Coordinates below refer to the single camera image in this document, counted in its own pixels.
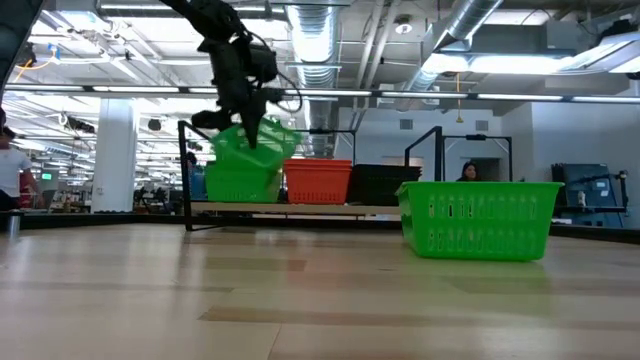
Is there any black left wrist camera cable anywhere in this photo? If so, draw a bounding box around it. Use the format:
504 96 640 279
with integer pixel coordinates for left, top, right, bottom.
272 69 304 114

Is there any red-orange plastic slotted basket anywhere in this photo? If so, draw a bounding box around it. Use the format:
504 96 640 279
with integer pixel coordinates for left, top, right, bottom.
283 161 353 206
282 158 354 166

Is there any small metal cylinder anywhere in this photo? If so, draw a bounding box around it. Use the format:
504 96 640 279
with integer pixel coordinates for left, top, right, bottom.
4 208 23 237

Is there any long ceiling light strip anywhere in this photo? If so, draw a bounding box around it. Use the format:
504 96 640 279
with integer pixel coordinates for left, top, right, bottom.
0 83 640 104

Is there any blue equipment cabinet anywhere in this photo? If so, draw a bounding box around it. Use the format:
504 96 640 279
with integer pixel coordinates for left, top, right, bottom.
550 162 630 230

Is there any black plastic slotted basket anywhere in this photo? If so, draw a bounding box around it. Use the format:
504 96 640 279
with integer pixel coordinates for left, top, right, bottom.
351 166 424 173
352 163 424 170
346 168 423 207

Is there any silver ribbed ventilation duct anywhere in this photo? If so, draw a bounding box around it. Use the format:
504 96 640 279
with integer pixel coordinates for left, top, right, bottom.
283 0 344 159
397 0 505 96

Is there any large ceiling light panel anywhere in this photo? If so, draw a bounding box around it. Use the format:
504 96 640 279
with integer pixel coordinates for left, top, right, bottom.
422 30 640 76

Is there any yellow hanging cord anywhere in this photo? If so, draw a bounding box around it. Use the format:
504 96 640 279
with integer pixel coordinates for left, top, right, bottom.
453 72 465 125

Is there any wooden shelf with black frame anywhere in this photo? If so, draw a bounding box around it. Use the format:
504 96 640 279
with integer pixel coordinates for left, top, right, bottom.
177 119 445 234

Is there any black ceiling cable reel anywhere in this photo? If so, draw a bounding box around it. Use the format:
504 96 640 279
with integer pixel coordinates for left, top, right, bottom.
15 42 38 67

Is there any black rig frame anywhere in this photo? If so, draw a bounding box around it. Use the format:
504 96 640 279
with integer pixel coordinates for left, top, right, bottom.
298 128 358 166
441 133 514 183

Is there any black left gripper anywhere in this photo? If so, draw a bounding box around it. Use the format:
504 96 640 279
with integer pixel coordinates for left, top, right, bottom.
191 36 285 151

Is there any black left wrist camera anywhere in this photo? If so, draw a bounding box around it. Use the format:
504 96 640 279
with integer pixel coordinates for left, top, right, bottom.
248 43 280 85

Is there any person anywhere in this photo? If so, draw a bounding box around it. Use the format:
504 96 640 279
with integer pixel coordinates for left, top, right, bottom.
0 107 35 212
454 160 484 183

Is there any white square pillar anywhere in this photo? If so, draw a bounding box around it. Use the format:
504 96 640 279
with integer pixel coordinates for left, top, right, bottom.
91 97 141 215

